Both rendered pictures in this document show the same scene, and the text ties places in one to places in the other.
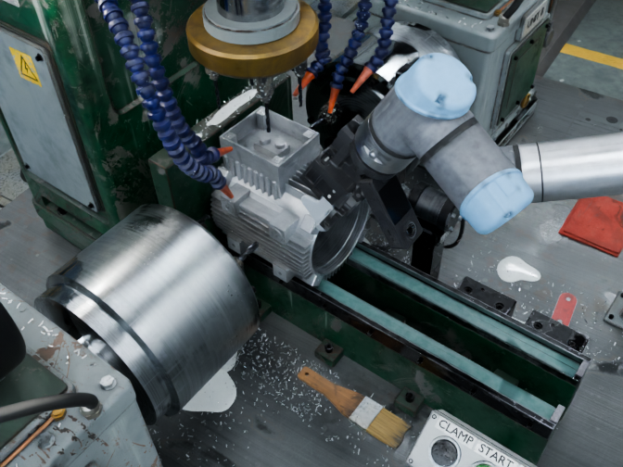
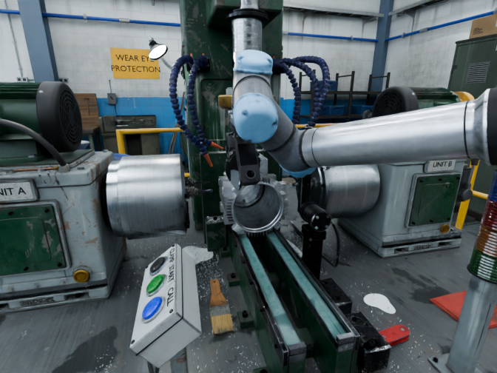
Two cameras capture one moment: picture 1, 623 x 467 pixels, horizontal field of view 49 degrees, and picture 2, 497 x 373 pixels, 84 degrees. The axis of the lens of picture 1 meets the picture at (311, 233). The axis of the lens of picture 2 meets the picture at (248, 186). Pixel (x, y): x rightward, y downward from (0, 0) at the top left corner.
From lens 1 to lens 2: 71 cm
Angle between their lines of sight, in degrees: 43
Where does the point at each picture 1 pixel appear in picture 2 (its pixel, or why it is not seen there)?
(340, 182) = (230, 143)
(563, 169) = (325, 132)
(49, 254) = not seen: hidden behind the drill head
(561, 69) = not seen: outside the picture
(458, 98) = (250, 60)
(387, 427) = (221, 322)
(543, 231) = (418, 294)
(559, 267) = (414, 315)
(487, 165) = (248, 89)
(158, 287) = (142, 165)
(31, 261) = not seen: hidden behind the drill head
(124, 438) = (78, 204)
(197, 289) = (155, 173)
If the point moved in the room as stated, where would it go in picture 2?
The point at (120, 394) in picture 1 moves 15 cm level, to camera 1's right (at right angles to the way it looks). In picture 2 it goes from (78, 172) to (109, 184)
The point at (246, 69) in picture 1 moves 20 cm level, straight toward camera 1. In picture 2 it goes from (225, 101) to (174, 102)
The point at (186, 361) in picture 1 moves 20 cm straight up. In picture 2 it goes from (130, 198) to (119, 119)
